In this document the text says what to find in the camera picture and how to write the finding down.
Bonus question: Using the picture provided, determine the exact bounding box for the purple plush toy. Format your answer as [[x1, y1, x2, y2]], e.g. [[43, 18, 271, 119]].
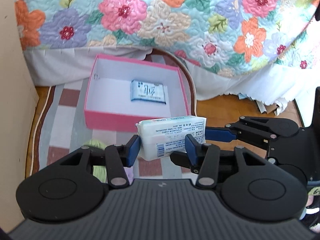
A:
[[124, 166, 134, 184]]

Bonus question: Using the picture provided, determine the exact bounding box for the green yarn ball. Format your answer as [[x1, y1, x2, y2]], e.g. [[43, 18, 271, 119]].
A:
[[84, 139, 107, 183]]

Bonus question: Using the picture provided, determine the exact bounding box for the white tissue pack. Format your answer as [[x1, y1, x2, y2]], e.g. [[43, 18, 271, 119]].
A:
[[136, 115, 207, 161]]

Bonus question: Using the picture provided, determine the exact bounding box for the pink storage box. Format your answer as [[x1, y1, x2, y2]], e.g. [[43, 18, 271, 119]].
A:
[[84, 54, 194, 132]]

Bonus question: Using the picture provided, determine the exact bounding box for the checkered pastel rug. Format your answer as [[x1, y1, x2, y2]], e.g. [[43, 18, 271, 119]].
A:
[[25, 49, 197, 182]]

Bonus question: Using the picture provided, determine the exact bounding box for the blue tissue pack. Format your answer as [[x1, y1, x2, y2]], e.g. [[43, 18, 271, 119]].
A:
[[131, 80, 166, 103]]

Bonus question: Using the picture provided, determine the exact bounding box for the floral quilt bedspread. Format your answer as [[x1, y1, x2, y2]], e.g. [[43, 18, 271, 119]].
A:
[[15, 0, 319, 77]]

